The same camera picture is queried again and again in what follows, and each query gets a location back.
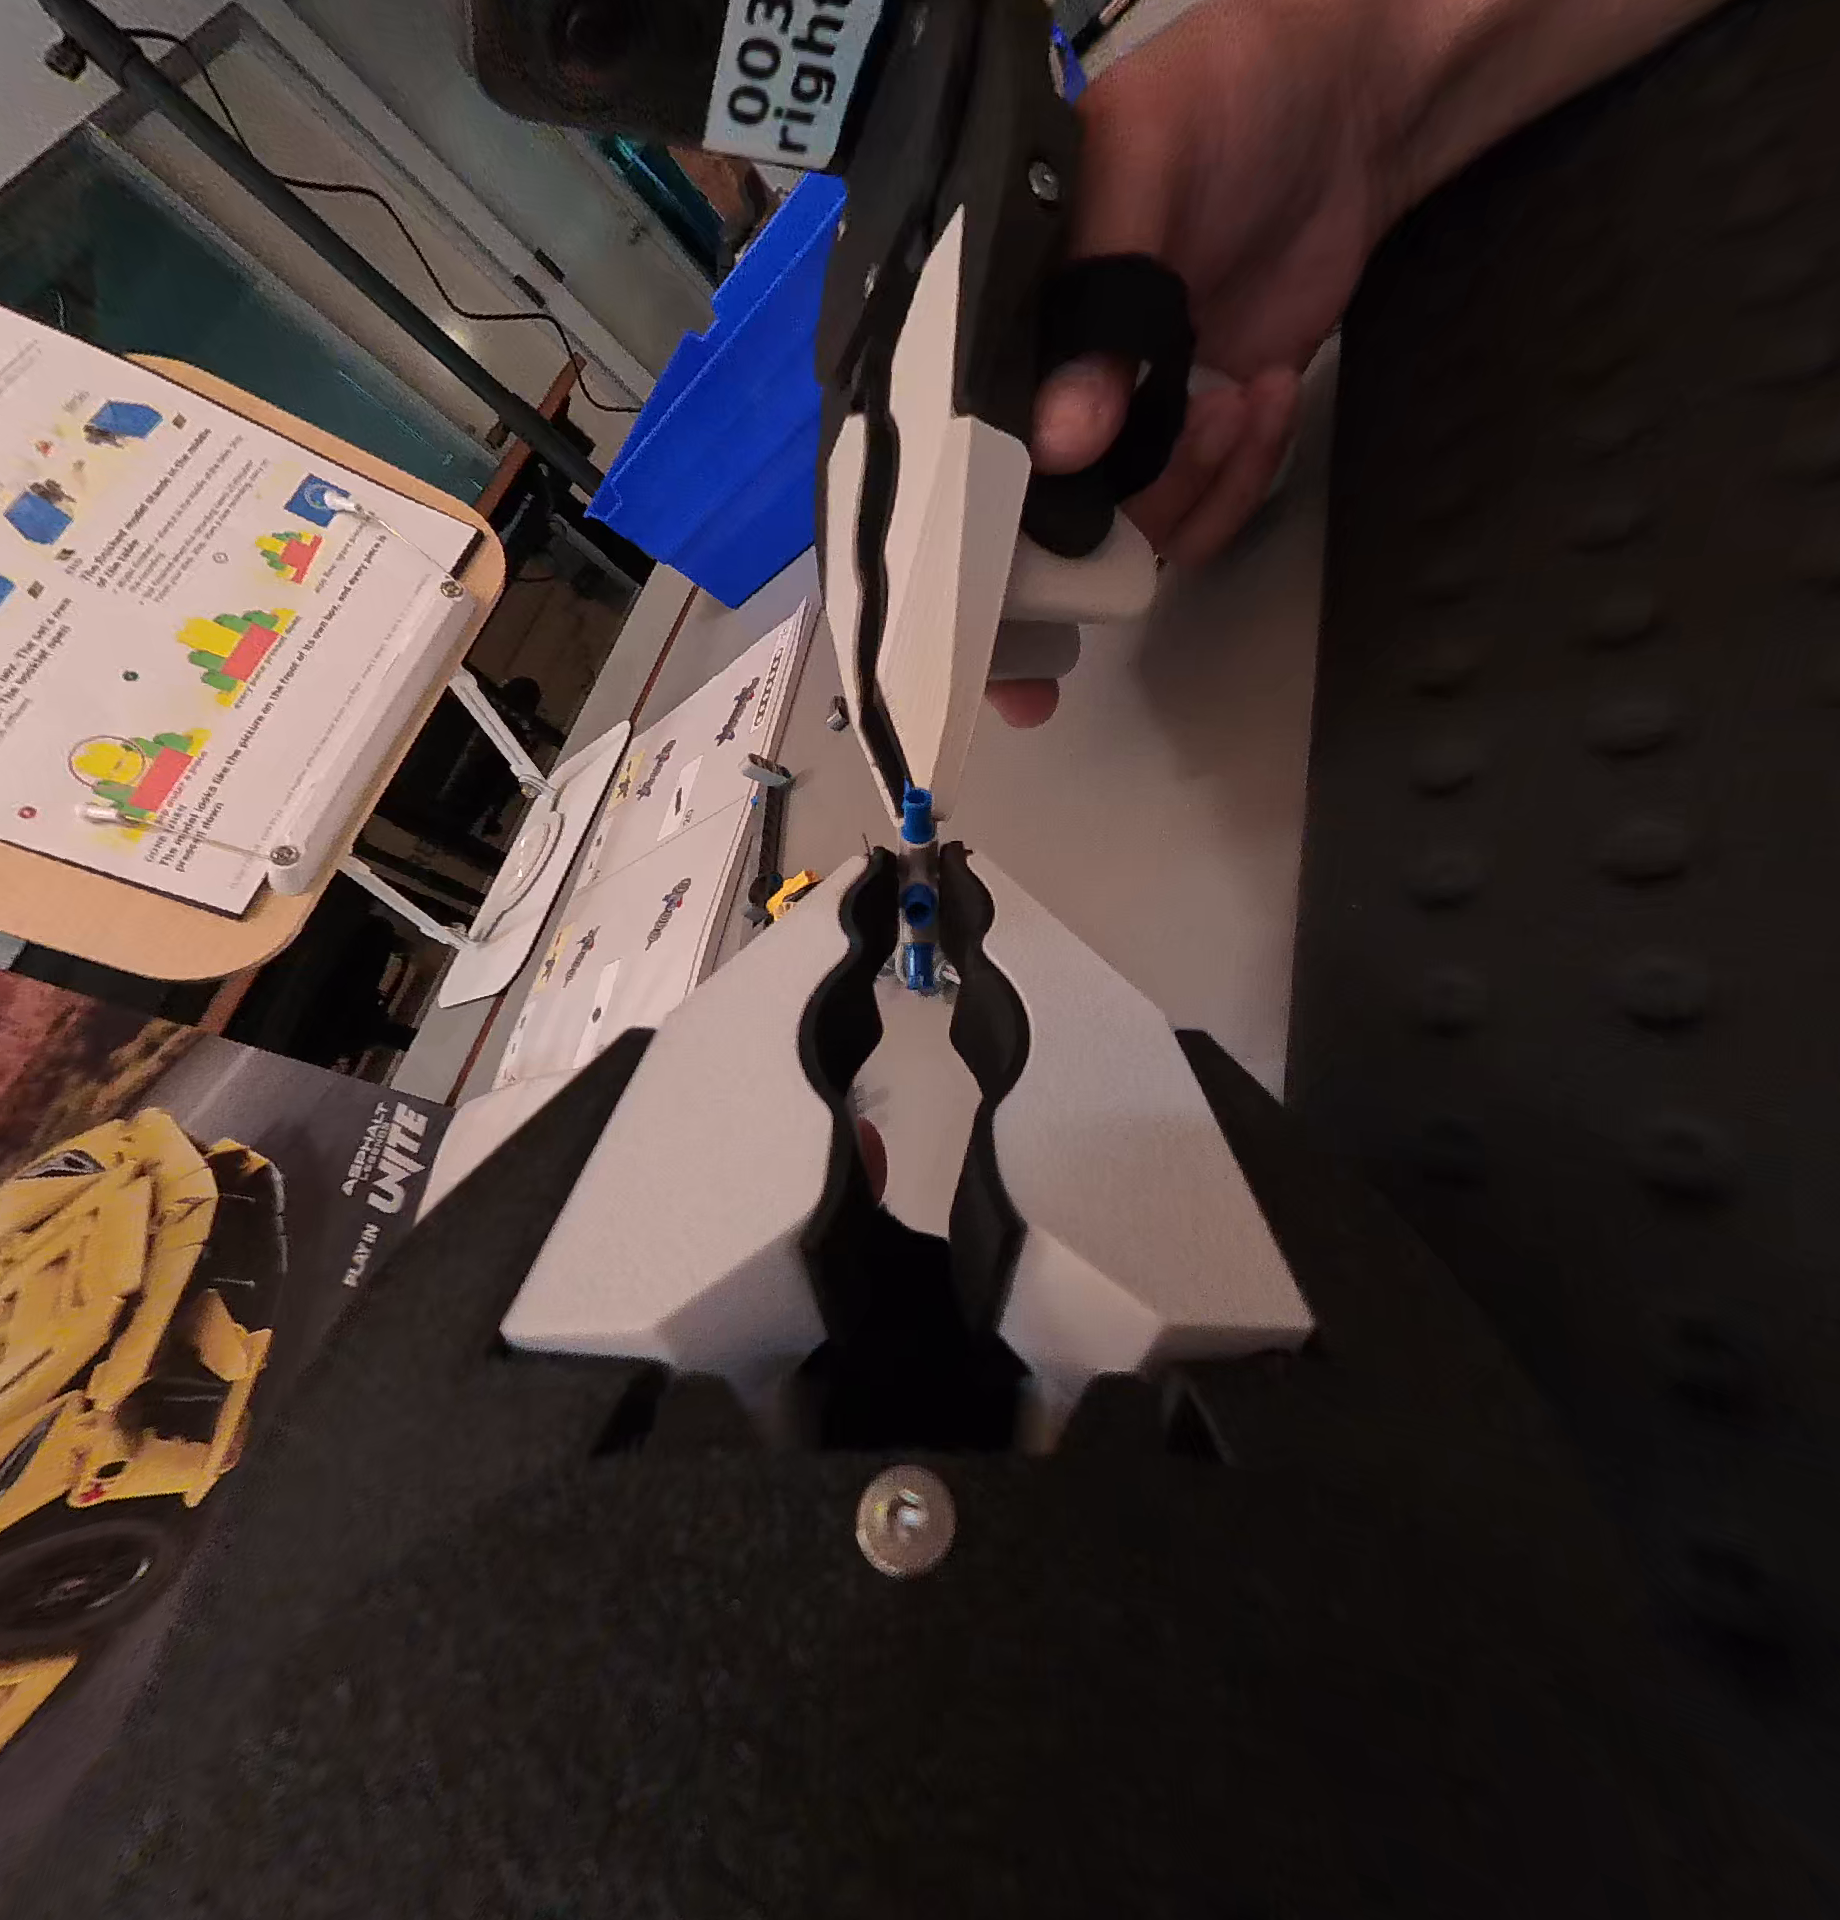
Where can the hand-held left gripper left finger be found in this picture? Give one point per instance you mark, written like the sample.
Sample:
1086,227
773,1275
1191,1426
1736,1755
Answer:
679,1170

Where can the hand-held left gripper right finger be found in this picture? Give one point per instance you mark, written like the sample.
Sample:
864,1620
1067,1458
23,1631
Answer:
1129,1170

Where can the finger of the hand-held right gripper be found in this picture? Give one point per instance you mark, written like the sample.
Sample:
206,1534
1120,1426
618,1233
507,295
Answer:
943,600
844,571

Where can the lego instruction booklet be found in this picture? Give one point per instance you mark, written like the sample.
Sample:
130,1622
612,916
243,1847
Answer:
620,975

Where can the blue lego pin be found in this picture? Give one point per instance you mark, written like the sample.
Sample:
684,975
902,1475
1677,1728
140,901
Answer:
915,811

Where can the grey lego connector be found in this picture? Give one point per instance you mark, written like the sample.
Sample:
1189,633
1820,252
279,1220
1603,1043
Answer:
919,866

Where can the lego chassis assembly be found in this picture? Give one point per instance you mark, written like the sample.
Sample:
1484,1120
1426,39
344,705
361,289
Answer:
788,894

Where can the lego set box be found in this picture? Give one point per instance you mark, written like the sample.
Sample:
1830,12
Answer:
109,1351

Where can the person's right hand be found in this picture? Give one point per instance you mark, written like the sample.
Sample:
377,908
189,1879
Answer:
1234,195

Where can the blue plastic bin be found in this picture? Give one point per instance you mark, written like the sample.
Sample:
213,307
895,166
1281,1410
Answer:
725,436

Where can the black dimpled pad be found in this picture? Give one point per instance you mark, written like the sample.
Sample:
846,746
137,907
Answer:
1610,901

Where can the black metal pole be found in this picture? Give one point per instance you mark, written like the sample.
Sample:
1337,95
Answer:
319,226

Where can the printed instruction sheet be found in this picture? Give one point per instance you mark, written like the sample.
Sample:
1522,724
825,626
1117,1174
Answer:
185,600

